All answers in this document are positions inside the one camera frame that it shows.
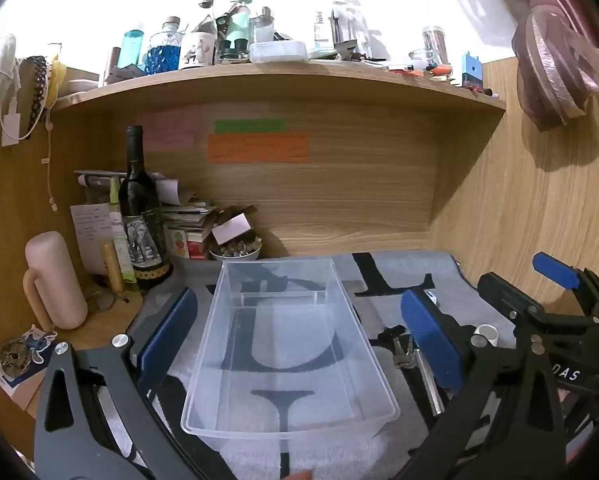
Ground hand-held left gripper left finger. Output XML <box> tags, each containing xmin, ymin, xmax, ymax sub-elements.
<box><xmin>34</xmin><ymin>287</ymin><xmax>240</xmax><ymax>480</ymax></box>

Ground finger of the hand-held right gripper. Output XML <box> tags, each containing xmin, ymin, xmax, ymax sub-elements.
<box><xmin>477</xmin><ymin>272</ymin><xmax>591</xmax><ymax>332</ymax></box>
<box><xmin>532</xmin><ymin>252</ymin><xmax>599</xmax><ymax>312</ymax></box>

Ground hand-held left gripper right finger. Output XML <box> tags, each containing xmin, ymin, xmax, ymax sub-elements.
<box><xmin>394</xmin><ymin>289</ymin><xmax>567</xmax><ymax>480</ymax></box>

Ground metal rod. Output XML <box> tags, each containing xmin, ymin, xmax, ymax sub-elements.
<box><xmin>414</xmin><ymin>350</ymin><xmax>445</xmax><ymax>417</ymax></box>

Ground clear plastic bin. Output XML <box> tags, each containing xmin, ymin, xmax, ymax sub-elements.
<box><xmin>180</xmin><ymin>256</ymin><xmax>400</xmax><ymax>466</ymax></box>

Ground eyeglasses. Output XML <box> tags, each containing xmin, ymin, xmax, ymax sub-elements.
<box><xmin>87</xmin><ymin>290</ymin><xmax>130</xmax><ymax>313</ymax></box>

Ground gold tube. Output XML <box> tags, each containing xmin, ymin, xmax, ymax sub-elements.
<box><xmin>102</xmin><ymin>242</ymin><xmax>126</xmax><ymax>295</ymax></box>

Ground grey rug with black letters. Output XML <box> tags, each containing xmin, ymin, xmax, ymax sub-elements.
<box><xmin>124</xmin><ymin>250</ymin><xmax>485</xmax><ymax>480</ymax></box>

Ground bowl of coins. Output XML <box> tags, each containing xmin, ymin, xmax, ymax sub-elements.
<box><xmin>208</xmin><ymin>235</ymin><xmax>264</xmax><ymax>262</ymax></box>

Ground stack of books and papers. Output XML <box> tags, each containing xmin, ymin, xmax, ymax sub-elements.
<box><xmin>74</xmin><ymin>169</ymin><xmax>260</xmax><ymax>261</ymax></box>

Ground yellow-green slim bottle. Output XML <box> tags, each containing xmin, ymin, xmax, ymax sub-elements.
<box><xmin>108</xmin><ymin>177</ymin><xmax>139</xmax><ymax>291</ymax></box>

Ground white card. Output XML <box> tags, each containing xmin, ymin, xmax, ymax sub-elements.
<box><xmin>211</xmin><ymin>212</ymin><xmax>253</xmax><ymax>245</ymax></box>

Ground dark wine bottle elephant label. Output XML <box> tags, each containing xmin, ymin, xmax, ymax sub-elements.
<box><xmin>118</xmin><ymin>125</ymin><xmax>174</xmax><ymax>291</ymax></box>

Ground white handwritten note paper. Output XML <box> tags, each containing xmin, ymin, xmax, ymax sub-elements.
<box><xmin>70</xmin><ymin>203</ymin><xmax>115</xmax><ymax>276</ymax></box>

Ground blue cartoon sticker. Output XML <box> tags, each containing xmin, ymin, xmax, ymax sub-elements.
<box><xmin>22</xmin><ymin>325</ymin><xmax>58</xmax><ymax>363</ymax></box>

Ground brown kraft card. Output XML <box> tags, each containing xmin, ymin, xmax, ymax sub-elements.
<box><xmin>0</xmin><ymin>360</ymin><xmax>48</xmax><ymax>411</ymax></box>

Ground round metal gear ornament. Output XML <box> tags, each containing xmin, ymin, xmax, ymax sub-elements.
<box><xmin>0</xmin><ymin>340</ymin><xmax>30</xmax><ymax>376</ymax></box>

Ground pink sticky note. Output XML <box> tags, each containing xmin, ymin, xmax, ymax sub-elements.
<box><xmin>140</xmin><ymin>110</ymin><xmax>200</xmax><ymax>152</ymax></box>

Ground orange sticky note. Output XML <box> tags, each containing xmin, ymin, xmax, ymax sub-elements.
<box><xmin>208</xmin><ymin>132</ymin><xmax>310</xmax><ymax>164</ymax></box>

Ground blue box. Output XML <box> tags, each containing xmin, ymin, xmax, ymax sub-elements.
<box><xmin>462</xmin><ymin>51</ymin><xmax>481</xmax><ymax>88</ymax></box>

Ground green sticky note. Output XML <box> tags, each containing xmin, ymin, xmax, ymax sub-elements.
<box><xmin>214</xmin><ymin>119</ymin><xmax>286</xmax><ymax>134</ymax></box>

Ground pink curtain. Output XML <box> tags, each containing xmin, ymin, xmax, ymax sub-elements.
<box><xmin>437</xmin><ymin>0</ymin><xmax>599</xmax><ymax>133</ymax></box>

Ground clear jar with dark contents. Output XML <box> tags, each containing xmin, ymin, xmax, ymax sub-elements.
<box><xmin>422</xmin><ymin>26</ymin><xmax>450</xmax><ymax>63</ymax></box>

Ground white paper tag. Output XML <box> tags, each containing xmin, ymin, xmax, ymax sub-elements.
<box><xmin>2</xmin><ymin>114</ymin><xmax>21</xmax><ymax>147</ymax></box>

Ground yellow ribbon roll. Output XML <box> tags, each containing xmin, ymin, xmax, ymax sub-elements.
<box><xmin>47</xmin><ymin>57</ymin><xmax>68</xmax><ymax>108</ymax></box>

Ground black lace ribbon roll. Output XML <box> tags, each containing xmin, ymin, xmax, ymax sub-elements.
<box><xmin>20</xmin><ymin>55</ymin><xmax>55</xmax><ymax>126</ymax></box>

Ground wooden shelf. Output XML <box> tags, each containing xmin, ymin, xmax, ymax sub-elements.
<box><xmin>50</xmin><ymin>57</ymin><xmax>507</xmax><ymax>113</ymax></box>

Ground glass bottle with blue beads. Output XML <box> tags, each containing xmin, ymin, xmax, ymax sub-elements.
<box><xmin>147</xmin><ymin>16</ymin><xmax>185</xmax><ymax>75</ymax></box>

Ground teal bottle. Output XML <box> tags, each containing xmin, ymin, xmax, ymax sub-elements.
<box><xmin>122</xmin><ymin>29</ymin><xmax>145</xmax><ymax>68</ymax></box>

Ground corked bottle with white label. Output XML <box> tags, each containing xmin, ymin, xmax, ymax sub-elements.
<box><xmin>180</xmin><ymin>0</ymin><xmax>218</xmax><ymax>68</ymax></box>

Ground white plastic box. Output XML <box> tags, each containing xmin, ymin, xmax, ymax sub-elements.
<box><xmin>250</xmin><ymin>41</ymin><xmax>307</xmax><ymax>63</ymax></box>

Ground clear plastic packaging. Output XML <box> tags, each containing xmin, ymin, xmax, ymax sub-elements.
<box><xmin>331</xmin><ymin>0</ymin><xmax>373</xmax><ymax>56</ymax></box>

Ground glass jar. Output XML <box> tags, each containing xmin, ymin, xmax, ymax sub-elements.
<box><xmin>250</xmin><ymin>7</ymin><xmax>275</xmax><ymax>46</ymax></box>

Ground mint green bottle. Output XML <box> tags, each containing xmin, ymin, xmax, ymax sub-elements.
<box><xmin>227</xmin><ymin>0</ymin><xmax>254</xmax><ymax>43</ymax></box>

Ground clear bottle with label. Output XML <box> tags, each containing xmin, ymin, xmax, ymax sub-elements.
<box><xmin>312</xmin><ymin>10</ymin><xmax>330</xmax><ymax>51</ymax></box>

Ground pink tumbler with handle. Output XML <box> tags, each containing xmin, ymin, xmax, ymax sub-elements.
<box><xmin>24</xmin><ymin>231</ymin><xmax>89</xmax><ymax>331</ymax></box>

